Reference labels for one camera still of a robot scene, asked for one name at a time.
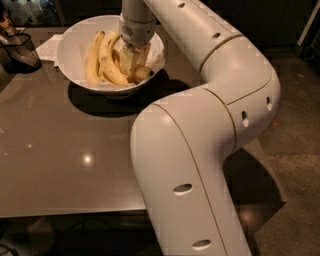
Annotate white bowl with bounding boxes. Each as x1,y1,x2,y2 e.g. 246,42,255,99
56,15,165,98

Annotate black cable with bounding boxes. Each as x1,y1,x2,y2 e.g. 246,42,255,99
0,243,20,256

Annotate dark glass container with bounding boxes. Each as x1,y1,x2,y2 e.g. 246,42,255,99
0,33,42,74

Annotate small hidden yellow banana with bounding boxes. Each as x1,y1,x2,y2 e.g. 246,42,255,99
112,49,121,71

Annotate clear plastic bottles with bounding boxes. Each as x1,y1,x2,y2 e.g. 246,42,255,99
0,0,60,27

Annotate white paper sheet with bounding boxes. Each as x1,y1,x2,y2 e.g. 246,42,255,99
36,34,62,62

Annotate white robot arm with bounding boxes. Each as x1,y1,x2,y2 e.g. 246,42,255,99
120,0,280,256

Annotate large middle yellow banana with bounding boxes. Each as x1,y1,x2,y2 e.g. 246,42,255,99
98,32,128,87

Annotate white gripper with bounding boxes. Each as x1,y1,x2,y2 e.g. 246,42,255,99
119,15,156,77

